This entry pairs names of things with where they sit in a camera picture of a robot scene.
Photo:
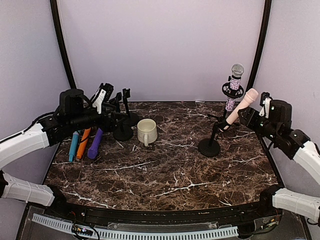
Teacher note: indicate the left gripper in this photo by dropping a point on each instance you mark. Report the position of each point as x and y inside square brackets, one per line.
[111, 126]

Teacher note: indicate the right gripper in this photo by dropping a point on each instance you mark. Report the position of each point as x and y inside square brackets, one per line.
[250, 115]

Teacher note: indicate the black stand of blue microphone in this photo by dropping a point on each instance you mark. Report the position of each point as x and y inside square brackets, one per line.
[108, 105]

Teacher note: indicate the black stand of purple microphone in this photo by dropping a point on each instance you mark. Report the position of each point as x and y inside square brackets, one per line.
[121, 132]

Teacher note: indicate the black stand of orange microphone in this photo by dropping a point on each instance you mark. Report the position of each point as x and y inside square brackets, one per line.
[132, 118]

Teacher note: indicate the pale pink toy microphone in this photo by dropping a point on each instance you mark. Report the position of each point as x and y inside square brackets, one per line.
[250, 96]

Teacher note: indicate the black shock mount tripod stand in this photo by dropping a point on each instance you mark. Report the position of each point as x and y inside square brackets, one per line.
[226, 91]

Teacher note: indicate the orange toy microphone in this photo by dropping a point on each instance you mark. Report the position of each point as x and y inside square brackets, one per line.
[83, 143]

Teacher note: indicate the purple toy microphone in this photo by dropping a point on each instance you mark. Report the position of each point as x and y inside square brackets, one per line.
[93, 150]

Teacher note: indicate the blue toy microphone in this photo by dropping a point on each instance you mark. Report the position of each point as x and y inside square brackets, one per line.
[75, 141]

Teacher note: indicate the silver glitter microphone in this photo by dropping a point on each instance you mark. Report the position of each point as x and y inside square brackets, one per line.
[237, 71]

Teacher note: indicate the black stand of pink microphone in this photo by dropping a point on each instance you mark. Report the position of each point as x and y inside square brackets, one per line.
[209, 147]

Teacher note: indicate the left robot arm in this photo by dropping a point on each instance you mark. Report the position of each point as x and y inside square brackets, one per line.
[75, 112]

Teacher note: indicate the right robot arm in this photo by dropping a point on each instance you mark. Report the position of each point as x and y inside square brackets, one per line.
[274, 123]

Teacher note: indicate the cream ceramic mug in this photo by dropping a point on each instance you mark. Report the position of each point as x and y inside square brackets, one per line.
[147, 131]

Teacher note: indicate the black front rail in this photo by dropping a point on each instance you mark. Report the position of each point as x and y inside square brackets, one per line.
[238, 215]

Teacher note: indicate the white slotted cable duct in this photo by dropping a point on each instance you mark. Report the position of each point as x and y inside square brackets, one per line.
[101, 233]

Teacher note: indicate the right black corner post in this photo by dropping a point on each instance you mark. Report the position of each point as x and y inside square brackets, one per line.
[260, 44]

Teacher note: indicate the black corner post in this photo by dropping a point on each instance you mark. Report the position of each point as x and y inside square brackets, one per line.
[260, 44]
[61, 43]

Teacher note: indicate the left black corner post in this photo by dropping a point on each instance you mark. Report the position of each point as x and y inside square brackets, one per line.
[61, 43]

